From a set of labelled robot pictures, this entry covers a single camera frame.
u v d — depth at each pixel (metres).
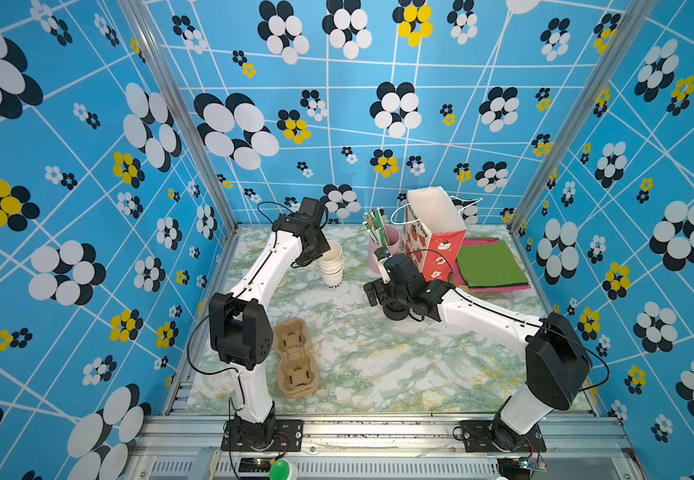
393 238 1.01
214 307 0.48
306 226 0.63
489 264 1.03
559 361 0.44
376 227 0.89
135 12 0.68
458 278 1.01
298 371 0.81
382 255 0.75
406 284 0.64
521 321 0.48
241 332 0.49
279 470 0.62
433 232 0.84
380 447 0.73
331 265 0.90
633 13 0.68
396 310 0.90
